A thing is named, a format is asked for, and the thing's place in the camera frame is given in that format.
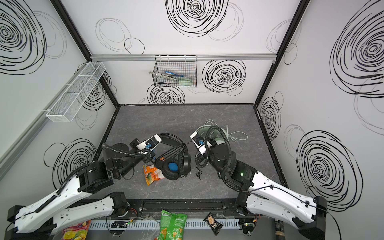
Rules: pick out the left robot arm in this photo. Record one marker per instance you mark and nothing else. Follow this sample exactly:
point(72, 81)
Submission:
point(44, 218)

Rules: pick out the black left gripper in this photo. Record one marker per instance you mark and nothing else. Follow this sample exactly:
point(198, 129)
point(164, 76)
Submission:
point(148, 155)

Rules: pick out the orange snack packet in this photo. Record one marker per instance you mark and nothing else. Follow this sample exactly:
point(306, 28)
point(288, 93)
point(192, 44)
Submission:
point(152, 174)

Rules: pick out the black wire basket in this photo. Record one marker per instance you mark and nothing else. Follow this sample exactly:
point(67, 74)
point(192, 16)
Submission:
point(179, 64)

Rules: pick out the blue item in basket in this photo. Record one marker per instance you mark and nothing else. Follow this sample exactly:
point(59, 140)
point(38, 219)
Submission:
point(170, 74)

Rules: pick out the black gaming headphones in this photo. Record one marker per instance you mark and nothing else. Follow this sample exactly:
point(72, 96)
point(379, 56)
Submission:
point(180, 165)

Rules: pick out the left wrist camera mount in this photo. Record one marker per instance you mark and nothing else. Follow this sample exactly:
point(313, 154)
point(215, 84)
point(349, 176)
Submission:
point(148, 142)

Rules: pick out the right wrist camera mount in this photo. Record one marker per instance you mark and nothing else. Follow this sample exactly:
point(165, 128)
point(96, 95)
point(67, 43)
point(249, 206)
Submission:
point(199, 143)

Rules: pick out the small dark snack packet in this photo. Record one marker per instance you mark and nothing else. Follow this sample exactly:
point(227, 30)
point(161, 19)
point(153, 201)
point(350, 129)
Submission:
point(213, 223)

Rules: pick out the mint green headphones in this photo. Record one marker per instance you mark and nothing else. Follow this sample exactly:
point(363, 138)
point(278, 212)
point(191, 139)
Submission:
point(231, 136)

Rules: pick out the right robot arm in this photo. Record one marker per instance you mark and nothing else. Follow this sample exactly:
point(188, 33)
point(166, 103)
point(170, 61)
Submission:
point(258, 194)

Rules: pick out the Fox's fruits candy bag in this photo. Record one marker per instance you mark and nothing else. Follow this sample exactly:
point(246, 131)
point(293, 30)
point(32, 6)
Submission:
point(76, 232)

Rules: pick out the green chips bag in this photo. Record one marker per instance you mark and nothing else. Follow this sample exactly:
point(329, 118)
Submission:
point(172, 226)

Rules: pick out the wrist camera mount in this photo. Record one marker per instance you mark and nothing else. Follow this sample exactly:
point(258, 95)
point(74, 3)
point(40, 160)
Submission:
point(199, 143)
point(148, 142)

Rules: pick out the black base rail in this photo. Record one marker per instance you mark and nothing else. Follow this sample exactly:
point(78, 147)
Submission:
point(194, 208)

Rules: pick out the dark bottle at edge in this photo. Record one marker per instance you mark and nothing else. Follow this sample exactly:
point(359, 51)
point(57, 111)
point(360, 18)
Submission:
point(279, 230)

